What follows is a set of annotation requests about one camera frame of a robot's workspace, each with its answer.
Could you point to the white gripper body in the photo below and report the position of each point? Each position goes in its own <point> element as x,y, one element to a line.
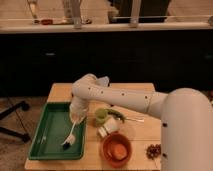
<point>77,114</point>

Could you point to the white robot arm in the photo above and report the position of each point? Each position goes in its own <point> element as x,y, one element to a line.
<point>186,117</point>

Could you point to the green plastic tray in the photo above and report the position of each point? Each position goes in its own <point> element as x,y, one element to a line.
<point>53,128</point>

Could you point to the light green cup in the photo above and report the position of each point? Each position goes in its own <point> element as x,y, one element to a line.
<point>101,115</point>

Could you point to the white cylindrical container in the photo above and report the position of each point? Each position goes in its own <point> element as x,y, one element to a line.
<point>110,126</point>

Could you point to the orange terracotta bowl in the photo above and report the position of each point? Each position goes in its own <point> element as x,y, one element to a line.
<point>107,142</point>

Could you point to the black office chair base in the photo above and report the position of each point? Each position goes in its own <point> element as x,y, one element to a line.
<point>24,106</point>

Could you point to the orange food in bowl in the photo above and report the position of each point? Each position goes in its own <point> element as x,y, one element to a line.
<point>118,151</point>

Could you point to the dark cabinet counter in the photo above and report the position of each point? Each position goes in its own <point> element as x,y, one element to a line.
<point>33,58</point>

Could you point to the brown grape cluster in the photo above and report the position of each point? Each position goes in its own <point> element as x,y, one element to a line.
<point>153,151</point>

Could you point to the small red bowl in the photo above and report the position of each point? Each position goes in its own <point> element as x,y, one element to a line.
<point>46,21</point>

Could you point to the green handled metal spoon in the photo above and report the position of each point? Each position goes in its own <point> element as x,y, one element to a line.
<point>121,117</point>

